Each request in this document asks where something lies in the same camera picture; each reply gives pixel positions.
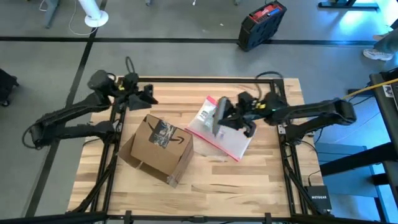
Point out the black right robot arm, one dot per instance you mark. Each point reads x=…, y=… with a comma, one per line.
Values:
x=314, y=112

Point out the grey desk leg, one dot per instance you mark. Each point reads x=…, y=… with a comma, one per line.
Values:
x=52, y=12

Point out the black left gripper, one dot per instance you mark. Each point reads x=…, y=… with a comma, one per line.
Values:
x=129, y=90

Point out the white pill bottle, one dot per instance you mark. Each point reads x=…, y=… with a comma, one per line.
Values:
x=206, y=115

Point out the white pouch with pink edges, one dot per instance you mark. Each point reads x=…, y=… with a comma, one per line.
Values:
x=233, y=141

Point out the black desk foot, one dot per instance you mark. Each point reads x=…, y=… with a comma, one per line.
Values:
x=348, y=4

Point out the brown cardboard shipping box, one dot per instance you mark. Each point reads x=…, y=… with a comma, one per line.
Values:
x=161, y=155

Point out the black Netgear network switch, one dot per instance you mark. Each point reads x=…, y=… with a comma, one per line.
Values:
x=318, y=197

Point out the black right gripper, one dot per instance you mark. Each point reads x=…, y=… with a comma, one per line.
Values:
x=248, y=110

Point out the black printed packing tape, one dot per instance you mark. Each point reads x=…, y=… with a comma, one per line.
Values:
x=162, y=133

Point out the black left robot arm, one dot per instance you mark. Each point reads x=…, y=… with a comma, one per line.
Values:
x=71, y=112

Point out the white pedestal stand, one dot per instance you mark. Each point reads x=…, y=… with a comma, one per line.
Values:
x=93, y=14

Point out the black rig beam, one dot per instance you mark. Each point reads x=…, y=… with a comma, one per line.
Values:
x=62, y=217

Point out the black wheeled cart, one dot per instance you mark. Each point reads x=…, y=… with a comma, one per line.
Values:
x=6, y=87

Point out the grey metal mounting plate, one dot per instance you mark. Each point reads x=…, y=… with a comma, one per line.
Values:
x=281, y=129

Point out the person's leg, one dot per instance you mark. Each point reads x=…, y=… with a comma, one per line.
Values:
x=388, y=42

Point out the black and red tool case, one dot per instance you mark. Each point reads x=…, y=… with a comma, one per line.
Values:
x=259, y=28

